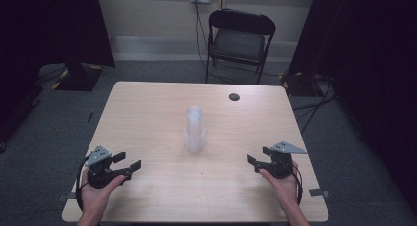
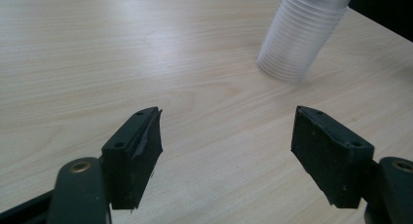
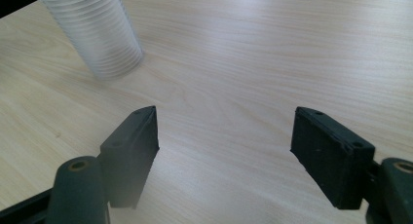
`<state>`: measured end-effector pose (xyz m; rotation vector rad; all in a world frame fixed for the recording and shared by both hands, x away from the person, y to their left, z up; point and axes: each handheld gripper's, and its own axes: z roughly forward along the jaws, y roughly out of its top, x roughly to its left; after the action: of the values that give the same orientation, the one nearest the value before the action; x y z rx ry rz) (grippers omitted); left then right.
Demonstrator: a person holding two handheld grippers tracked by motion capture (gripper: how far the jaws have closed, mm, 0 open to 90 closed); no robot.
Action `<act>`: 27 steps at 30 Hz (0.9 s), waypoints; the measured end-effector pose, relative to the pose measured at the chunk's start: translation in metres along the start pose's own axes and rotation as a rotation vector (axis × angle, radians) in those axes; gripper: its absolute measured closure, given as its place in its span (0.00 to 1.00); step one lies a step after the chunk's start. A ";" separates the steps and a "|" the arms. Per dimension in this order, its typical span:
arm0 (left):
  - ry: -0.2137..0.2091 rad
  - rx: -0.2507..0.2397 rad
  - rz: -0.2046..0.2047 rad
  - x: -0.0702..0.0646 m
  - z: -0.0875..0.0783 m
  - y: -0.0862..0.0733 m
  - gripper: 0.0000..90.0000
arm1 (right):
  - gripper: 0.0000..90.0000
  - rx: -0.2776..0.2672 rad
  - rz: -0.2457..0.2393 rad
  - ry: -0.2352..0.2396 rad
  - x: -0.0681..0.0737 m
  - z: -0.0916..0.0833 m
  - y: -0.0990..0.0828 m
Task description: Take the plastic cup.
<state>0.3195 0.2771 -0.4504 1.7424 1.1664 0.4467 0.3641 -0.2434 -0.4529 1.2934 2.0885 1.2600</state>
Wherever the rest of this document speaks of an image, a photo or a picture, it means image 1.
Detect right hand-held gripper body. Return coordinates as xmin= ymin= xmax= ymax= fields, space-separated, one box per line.
xmin=259 ymin=141 xmax=308 ymax=180

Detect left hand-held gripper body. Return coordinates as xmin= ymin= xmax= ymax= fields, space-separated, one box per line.
xmin=84 ymin=145 xmax=124 ymax=190

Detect stack of clear plastic cups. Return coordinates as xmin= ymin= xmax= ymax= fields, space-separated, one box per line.
xmin=183 ymin=105 xmax=207 ymax=154

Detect person's right hand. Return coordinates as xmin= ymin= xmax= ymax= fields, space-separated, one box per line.
xmin=258 ymin=160 xmax=300 ymax=211

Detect person's left hand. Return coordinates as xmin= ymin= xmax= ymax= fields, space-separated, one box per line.
xmin=80 ymin=168 xmax=127 ymax=218

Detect grey tape strip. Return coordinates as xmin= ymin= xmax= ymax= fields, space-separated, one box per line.
xmin=308 ymin=188 xmax=330 ymax=199
xmin=57 ymin=191 xmax=78 ymax=202

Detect black stand base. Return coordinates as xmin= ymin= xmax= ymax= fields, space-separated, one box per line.
xmin=50 ymin=62 xmax=105 ymax=92
xmin=280 ymin=71 xmax=326 ymax=98

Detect black folding chair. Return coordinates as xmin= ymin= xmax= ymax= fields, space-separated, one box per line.
xmin=204 ymin=8 xmax=277 ymax=85

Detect dark curtain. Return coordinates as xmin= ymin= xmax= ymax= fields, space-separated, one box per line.
xmin=0 ymin=0 xmax=116 ymax=148
xmin=287 ymin=0 xmax=417 ymax=217

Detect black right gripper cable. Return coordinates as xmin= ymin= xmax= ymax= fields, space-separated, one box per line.
xmin=290 ymin=162 xmax=304 ymax=207

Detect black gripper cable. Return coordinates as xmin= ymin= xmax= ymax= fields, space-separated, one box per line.
xmin=290 ymin=162 xmax=304 ymax=207
xmin=75 ymin=155 xmax=92 ymax=213

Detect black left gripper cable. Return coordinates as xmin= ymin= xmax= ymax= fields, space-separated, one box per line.
xmin=75 ymin=155 xmax=92 ymax=213

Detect black floor cables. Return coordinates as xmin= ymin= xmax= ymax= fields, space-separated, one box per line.
xmin=291 ymin=76 xmax=339 ymax=136

